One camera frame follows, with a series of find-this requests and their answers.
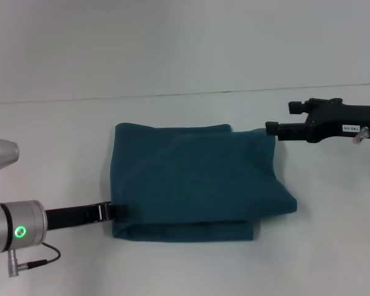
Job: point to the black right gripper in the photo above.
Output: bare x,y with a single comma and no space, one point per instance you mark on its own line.
345,121

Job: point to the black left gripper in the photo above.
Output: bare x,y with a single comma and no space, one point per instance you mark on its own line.
71,217

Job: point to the teal T-shirt white print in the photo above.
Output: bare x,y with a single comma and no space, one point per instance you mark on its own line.
197,179

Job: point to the short silver connector plug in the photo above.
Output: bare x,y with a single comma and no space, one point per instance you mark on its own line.
360,135

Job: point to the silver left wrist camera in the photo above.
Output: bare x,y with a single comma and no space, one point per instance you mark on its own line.
1,160

